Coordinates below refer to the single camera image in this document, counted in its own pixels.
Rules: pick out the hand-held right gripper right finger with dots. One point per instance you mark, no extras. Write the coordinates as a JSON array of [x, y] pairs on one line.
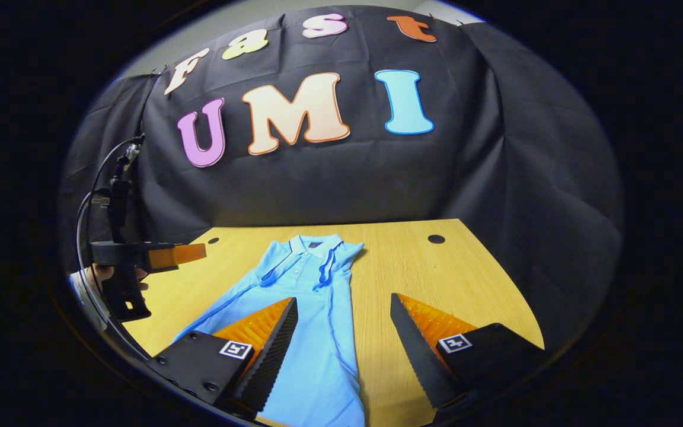
[[421, 356]]

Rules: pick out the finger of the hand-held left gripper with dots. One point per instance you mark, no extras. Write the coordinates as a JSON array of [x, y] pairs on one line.
[[175, 256]]

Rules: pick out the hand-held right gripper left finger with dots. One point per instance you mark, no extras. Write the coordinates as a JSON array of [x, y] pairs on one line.
[[267, 362]]

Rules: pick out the light blue polo T-shirt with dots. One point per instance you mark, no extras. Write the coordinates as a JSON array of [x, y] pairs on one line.
[[318, 367]]

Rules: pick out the black backdrop cloth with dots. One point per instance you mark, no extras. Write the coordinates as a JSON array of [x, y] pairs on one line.
[[377, 178]]

